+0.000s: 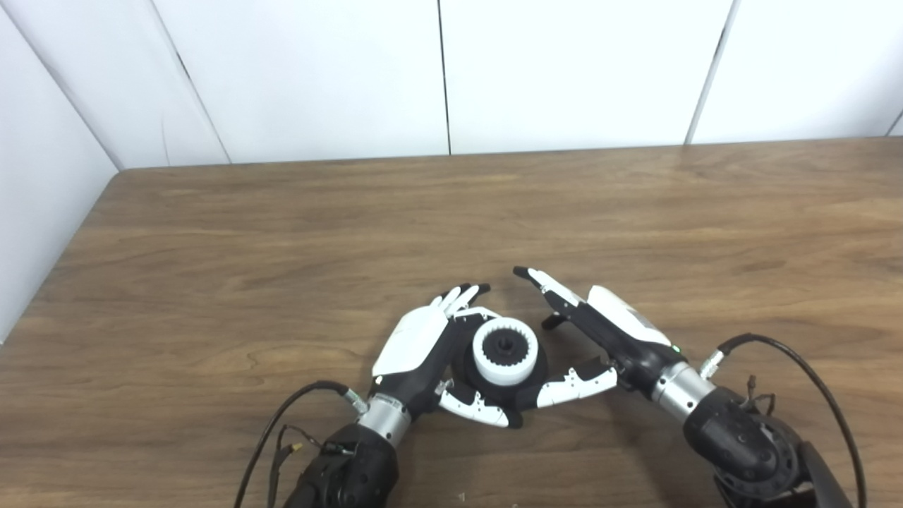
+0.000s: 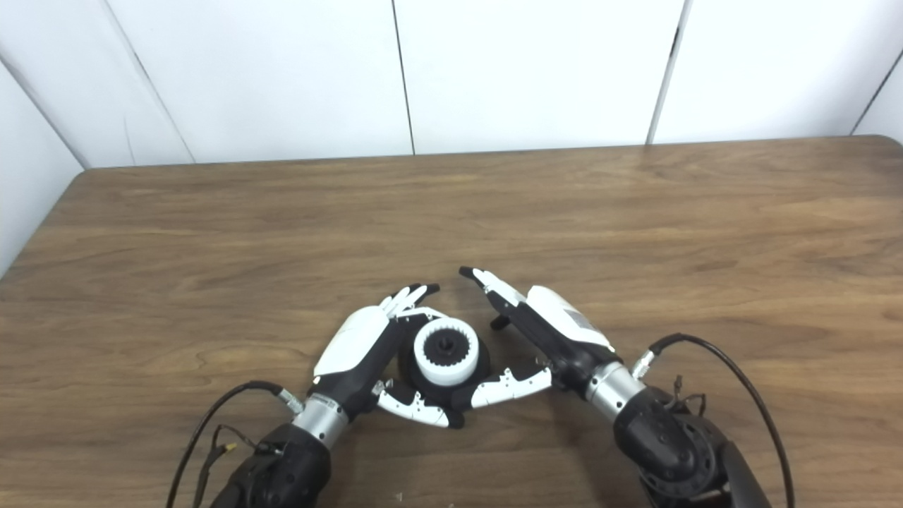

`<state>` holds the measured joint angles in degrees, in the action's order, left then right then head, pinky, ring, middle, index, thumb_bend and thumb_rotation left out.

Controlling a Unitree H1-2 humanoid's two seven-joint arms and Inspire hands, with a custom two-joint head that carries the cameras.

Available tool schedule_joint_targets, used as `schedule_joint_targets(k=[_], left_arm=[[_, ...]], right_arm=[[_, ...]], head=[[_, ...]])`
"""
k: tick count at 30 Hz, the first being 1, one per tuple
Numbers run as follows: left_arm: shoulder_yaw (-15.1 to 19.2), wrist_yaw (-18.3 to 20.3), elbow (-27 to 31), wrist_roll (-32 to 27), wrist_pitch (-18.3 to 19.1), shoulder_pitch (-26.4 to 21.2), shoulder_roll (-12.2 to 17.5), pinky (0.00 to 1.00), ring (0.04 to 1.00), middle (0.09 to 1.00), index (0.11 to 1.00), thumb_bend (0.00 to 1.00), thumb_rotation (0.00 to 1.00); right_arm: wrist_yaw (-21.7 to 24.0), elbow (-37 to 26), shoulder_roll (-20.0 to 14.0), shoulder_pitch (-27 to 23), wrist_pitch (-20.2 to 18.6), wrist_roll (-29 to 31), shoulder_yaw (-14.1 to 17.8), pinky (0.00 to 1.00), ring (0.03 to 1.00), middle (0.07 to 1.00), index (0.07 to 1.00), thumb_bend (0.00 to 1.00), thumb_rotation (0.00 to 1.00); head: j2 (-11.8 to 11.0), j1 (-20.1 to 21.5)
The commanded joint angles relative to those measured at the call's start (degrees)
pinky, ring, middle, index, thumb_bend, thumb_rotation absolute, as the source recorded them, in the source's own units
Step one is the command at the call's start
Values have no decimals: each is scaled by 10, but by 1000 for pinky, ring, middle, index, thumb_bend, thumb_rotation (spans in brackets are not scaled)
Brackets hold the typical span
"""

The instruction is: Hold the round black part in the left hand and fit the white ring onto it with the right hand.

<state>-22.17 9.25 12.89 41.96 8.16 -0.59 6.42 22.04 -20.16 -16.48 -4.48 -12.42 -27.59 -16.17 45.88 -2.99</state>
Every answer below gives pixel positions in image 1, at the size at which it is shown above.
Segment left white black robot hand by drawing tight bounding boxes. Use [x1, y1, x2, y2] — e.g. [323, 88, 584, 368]
[370, 284, 524, 429]

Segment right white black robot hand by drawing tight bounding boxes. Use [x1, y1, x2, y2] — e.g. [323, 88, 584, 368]
[513, 266, 681, 410]

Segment white toothed plastic ring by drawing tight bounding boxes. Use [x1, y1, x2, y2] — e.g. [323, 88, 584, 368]
[472, 317, 539, 387]

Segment round black plastic part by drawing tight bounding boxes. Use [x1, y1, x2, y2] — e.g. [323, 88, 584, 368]
[451, 314, 550, 413]

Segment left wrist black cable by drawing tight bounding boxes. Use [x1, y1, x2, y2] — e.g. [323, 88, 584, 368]
[233, 381, 369, 508]

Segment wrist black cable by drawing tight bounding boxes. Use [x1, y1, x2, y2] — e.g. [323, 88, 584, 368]
[233, 381, 369, 508]
[698, 334, 867, 508]

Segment right arm thin wires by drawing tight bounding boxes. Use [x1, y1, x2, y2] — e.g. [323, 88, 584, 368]
[741, 375, 777, 417]

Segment arm thin wires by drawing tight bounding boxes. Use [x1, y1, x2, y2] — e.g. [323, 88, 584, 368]
[267, 423, 353, 508]
[741, 375, 777, 417]

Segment left arm thin wires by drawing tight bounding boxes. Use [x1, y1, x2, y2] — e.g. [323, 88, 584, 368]
[267, 423, 353, 508]

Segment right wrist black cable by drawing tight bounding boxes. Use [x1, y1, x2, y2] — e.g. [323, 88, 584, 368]
[698, 334, 867, 508]

